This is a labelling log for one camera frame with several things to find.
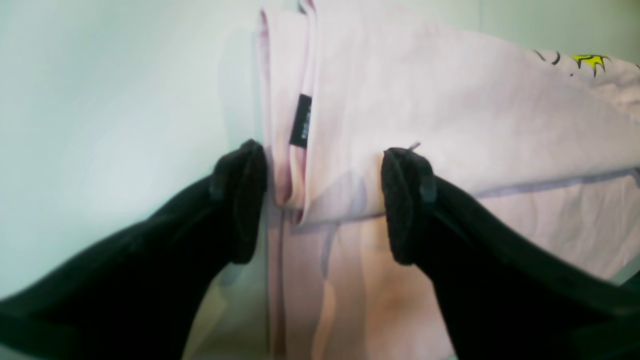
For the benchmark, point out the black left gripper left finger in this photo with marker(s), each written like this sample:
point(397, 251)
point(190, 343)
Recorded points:
point(135, 294)

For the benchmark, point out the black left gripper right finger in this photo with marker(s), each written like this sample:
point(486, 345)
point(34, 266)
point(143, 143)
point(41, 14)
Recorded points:
point(501, 296)

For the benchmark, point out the pink T-shirt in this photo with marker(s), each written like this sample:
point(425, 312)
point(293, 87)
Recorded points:
point(548, 142)

